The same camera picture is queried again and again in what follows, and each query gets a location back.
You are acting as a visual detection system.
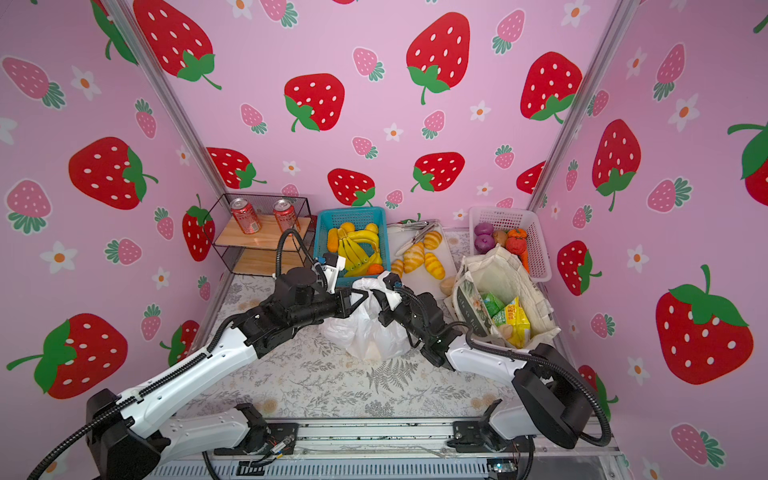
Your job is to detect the teal plastic basket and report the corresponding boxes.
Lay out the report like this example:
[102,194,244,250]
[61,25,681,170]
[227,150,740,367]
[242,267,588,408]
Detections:
[314,207,391,286]

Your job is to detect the red soda can right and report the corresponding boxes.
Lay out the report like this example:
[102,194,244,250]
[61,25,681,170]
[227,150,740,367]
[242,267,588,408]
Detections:
[273,198,300,232]

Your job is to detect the red soda can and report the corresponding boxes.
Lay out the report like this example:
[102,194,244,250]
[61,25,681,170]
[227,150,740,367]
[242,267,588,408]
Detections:
[273,198,300,232]
[230,197,261,235]

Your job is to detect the purple onion front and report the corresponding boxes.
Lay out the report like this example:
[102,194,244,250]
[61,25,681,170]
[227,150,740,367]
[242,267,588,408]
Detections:
[474,234,496,254]

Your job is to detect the black wire wooden shelf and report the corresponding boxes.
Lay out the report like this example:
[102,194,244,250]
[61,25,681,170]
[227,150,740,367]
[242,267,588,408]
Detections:
[209,193,317,276]

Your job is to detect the metal base rail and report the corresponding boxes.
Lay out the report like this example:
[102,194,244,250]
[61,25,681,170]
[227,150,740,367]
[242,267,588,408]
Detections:
[151,418,632,479]

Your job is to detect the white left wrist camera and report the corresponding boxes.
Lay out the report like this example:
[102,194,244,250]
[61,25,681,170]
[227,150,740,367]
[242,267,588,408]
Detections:
[320,252,346,294]

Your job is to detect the orange carrot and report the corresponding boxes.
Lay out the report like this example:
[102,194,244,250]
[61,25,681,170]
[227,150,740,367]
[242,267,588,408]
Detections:
[519,251,531,273]

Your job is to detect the white plastic bag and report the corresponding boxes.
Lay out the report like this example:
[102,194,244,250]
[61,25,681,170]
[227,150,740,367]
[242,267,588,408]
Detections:
[319,271,411,361]

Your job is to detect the yellow chips bag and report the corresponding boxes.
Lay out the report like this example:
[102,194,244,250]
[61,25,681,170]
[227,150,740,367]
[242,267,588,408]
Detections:
[492,297,531,349]

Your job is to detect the purple onion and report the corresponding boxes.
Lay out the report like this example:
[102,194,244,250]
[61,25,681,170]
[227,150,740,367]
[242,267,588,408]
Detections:
[474,222,494,236]
[474,234,496,254]

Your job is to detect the small striped bread roll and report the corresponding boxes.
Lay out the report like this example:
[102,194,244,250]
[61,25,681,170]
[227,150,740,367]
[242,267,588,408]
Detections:
[423,230,443,250]

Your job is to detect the brown potato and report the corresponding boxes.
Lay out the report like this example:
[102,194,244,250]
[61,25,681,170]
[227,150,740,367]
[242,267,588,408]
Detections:
[493,230,508,246]

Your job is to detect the small orange tangerine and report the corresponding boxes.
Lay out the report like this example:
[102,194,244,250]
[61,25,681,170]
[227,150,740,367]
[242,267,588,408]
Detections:
[367,264,385,275]

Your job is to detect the red soda can left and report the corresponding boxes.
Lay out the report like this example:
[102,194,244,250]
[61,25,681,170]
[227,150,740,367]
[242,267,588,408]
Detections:
[230,197,261,235]

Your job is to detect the purple onion back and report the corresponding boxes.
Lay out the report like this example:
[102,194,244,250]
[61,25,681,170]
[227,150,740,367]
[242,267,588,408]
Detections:
[474,222,494,236]

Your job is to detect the green chips bag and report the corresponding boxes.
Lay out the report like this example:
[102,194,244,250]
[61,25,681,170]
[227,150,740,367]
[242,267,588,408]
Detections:
[482,293,506,317]

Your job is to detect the yellow striped bread roll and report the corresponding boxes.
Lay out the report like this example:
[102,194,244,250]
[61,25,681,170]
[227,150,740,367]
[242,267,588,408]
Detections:
[424,252,446,281]

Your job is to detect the white plastic basket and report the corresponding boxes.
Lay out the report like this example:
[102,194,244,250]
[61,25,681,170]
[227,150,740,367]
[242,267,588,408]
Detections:
[469,206,552,283]

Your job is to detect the red tomato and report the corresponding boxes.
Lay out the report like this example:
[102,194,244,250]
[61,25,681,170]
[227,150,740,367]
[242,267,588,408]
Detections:
[505,237,527,257]

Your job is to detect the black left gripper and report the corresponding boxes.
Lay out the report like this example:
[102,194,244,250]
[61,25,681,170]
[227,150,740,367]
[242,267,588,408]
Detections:
[290,286,370,333]

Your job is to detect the small striped bread loaf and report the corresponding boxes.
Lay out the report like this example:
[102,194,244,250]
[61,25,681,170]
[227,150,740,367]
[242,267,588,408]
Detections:
[391,259,405,277]

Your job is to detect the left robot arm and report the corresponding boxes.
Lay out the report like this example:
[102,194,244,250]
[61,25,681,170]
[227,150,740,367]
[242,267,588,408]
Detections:
[29,260,369,479]

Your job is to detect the beige canvas tote bag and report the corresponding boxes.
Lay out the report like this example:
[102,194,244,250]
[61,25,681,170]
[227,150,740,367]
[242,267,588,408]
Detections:
[446,246,560,349]

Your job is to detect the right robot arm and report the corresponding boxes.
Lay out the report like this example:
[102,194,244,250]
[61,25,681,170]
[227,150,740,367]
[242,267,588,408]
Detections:
[372,271,612,451]

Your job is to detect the metal tongs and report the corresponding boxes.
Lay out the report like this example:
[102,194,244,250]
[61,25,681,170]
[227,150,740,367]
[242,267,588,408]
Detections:
[388,219,439,234]

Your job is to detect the long striped bread loaf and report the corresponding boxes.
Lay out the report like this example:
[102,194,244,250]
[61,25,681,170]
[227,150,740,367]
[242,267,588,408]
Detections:
[403,242,425,273]

